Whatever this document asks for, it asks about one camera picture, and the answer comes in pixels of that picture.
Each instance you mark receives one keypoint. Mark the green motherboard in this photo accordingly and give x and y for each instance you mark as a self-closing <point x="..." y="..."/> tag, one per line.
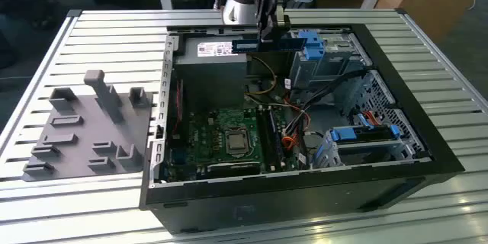
<point x="213" y="129"/>

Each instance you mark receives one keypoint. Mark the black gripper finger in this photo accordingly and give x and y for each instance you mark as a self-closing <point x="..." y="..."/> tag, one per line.
<point x="281" y="21"/>
<point x="265" y="12"/>

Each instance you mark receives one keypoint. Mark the grey round speaker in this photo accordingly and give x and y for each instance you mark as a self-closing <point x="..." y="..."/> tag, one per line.
<point x="315" y="140"/>

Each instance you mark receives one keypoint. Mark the black PC case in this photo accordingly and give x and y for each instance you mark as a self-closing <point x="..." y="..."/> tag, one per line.
<point x="267" y="198"/>

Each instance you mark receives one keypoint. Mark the green RAM stick black label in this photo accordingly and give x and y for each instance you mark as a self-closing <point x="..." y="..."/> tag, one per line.
<point x="291" y="45"/>

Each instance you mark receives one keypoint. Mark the grey power supply unit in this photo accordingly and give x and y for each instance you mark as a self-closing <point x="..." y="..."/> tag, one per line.
<point x="209" y="69"/>

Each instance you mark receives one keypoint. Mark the tall metal drive cage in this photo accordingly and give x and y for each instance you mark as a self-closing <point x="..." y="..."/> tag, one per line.
<point x="324" y="67"/>

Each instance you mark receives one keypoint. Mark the blue disk carrier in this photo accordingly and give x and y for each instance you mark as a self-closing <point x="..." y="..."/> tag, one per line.
<point x="312" y="45"/>
<point x="344" y="135"/>

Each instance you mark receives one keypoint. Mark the silver CPU in socket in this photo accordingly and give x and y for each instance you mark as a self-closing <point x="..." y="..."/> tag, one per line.
<point x="236" y="141"/>

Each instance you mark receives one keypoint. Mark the grey parts rack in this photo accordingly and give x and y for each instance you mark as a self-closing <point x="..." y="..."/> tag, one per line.
<point x="84" y="141"/>

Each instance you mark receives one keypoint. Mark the low metal disk bay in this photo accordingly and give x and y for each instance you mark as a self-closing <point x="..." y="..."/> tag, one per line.
<point x="365" y="149"/>

